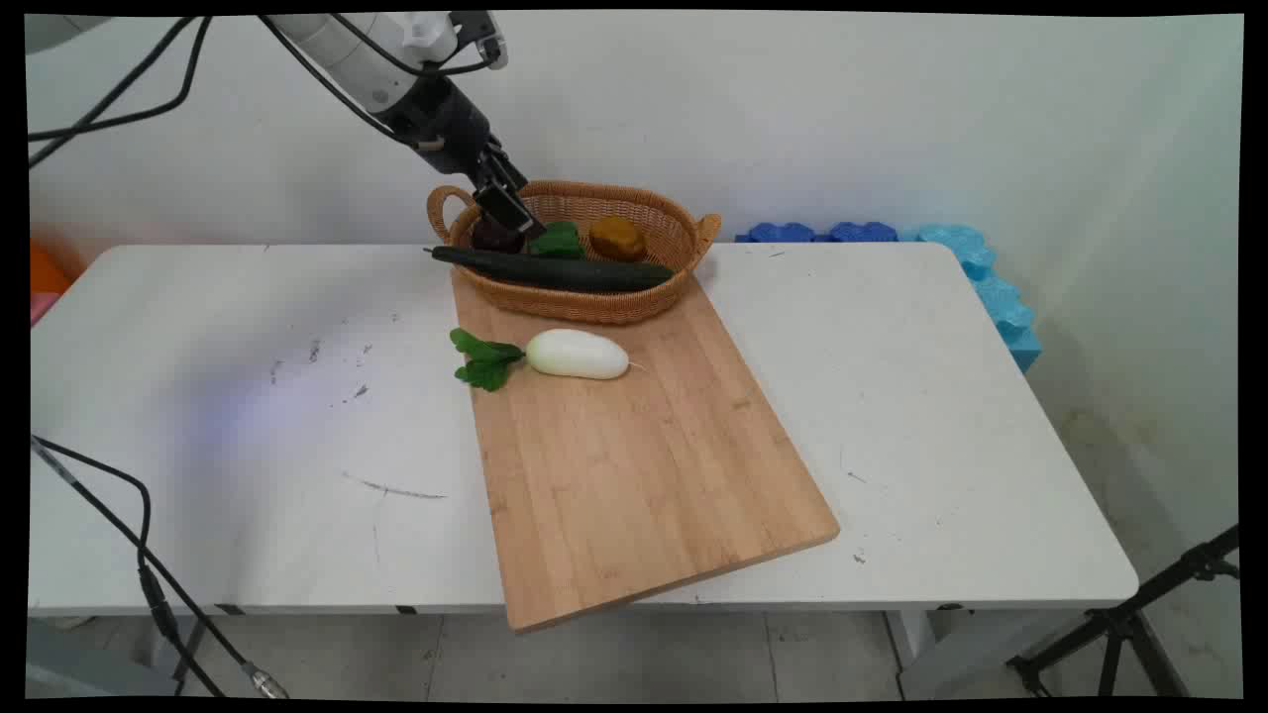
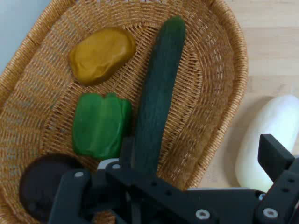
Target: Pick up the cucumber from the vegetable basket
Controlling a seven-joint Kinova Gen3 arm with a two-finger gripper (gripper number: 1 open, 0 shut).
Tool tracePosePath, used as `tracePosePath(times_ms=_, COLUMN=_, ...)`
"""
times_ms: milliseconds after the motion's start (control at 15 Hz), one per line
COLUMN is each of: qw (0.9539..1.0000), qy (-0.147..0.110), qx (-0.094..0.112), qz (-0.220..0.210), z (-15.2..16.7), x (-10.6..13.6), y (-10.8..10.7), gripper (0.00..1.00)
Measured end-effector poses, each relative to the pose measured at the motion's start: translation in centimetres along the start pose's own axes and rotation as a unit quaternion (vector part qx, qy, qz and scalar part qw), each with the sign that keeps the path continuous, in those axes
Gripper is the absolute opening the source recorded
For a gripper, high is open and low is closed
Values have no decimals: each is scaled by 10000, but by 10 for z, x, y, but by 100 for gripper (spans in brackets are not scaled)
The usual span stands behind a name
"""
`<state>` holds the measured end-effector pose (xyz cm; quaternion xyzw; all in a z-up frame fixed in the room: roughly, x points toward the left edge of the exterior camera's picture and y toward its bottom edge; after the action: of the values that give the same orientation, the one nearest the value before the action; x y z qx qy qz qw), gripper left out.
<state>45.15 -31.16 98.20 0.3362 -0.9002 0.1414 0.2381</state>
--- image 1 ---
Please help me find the dark purple round vegetable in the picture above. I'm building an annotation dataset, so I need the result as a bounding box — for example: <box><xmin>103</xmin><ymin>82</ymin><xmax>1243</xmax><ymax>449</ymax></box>
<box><xmin>469</xmin><ymin>214</ymin><xmax>527</xmax><ymax>255</ymax></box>

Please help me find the bamboo cutting board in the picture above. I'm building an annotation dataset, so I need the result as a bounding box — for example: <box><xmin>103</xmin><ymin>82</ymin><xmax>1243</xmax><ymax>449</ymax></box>
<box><xmin>451</xmin><ymin>267</ymin><xmax>842</xmax><ymax>634</ymax></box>

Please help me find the orange object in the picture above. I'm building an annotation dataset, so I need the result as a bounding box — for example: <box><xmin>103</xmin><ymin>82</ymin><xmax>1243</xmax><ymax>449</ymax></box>
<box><xmin>29</xmin><ymin>243</ymin><xmax>73</xmax><ymax>297</ymax></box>

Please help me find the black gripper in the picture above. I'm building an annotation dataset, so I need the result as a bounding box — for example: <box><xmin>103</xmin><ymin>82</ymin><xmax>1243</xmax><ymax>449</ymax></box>
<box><xmin>376</xmin><ymin>77</ymin><xmax>547</xmax><ymax>241</ymax></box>

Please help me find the orange brown potato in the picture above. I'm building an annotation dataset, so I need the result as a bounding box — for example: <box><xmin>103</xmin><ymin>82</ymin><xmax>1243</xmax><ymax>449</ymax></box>
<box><xmin>589</xmin><ymin>216</ymin><xmax>649</xmax><ymax>263</ymax></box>

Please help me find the black cable with metal connector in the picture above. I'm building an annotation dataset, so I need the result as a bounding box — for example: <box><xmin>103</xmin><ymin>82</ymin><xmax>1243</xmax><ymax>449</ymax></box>
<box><xmin>29</xmin><ymin>434</ymin><xmax>290</xmax><ymax>700</ymax></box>

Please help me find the light blue foam mat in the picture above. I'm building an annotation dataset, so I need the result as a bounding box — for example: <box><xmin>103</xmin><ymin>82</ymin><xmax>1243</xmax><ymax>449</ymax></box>
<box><xmin>898</xmin><ymin>224</ymin><xmax>1044</xmax><ymax>373</ymax></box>

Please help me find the white radish with green leaves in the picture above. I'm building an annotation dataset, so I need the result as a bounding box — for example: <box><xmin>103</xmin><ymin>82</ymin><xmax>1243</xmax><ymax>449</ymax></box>
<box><xmin>450</xmin><ymin>328</ymin><xmax>647</xmax><ymax>393</ymax></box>

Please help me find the woven wicker basket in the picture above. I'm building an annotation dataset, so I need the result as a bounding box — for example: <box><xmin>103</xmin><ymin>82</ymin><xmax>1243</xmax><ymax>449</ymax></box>
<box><xmin>427</xmin><ymin>180</ymin><xmax>723</xmax><ymax>326</ymax></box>

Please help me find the white table leg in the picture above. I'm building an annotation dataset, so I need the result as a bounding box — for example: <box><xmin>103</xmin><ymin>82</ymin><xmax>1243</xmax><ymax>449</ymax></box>
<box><xmin>885</xmin><ymin>605</ymin><xmax>1096</xmax><ymax>700</ymax></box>
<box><xmin>25</xmin><ymin>616</ymin><xmax>204</xmax><ymax>700</ymax></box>

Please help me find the black tripod stand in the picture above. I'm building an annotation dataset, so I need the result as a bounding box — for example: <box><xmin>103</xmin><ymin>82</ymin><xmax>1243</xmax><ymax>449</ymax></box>
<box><xmin>1005</xmin><ymin>524</ymin><xmax>1242</xmax><ymax>699</ymax></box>

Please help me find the green bell pepper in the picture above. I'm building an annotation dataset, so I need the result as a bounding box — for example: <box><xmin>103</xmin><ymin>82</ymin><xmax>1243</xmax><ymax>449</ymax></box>
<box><xmin>527</xmin><ymin>221</ymin><xmax>587</xmax><ymax>261</ymax></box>

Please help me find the dark green cucumber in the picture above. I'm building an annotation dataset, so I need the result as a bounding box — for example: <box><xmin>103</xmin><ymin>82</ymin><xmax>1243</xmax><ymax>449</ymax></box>
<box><xmin>425</xmin><ymin>246</ymin><xmax>678</xmax><ymax>294</ymax></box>

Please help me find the dark blue foam block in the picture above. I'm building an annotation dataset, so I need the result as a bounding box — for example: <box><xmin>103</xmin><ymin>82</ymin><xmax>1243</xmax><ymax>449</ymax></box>
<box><xmin>735</xmin><ymin>222</ymin><xmax>817</xmax><ymax>245</ymax></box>
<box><xmin>818</xmin><ymin>221</ymin><xmax>899</xmax><ymax>244</ymax></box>

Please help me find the black camera cable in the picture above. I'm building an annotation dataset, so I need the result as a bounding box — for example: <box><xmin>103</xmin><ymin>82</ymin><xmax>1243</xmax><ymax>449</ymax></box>
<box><xmin>258</xmin><ymin>14</ymin><xmax>502</xmax><ymax>152</ymax></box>

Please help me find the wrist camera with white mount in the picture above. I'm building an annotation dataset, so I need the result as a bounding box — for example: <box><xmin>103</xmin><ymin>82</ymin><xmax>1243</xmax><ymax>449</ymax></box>
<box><xmin>401</xmin><ymin>12</ymin><xmax>509</xmax><ymax>72</ymax></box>

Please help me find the thin black cable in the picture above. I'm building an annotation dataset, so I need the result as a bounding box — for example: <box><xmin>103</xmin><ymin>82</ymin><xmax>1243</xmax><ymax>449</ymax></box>
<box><xmin>28</xmin><ymin>14</ymin><xmax>215</xmax><ymax>170</ymax></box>

